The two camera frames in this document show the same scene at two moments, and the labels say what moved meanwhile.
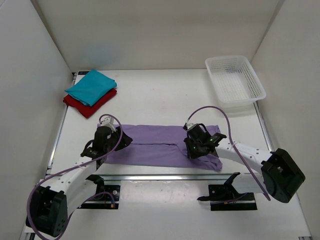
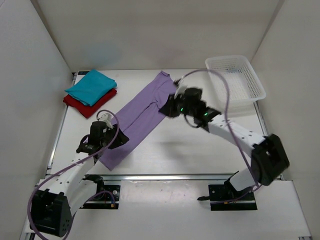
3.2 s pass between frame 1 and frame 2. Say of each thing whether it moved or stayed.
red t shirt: stayed
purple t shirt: moved
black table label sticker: stayed
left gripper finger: stayed
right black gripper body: moved
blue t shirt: stayed
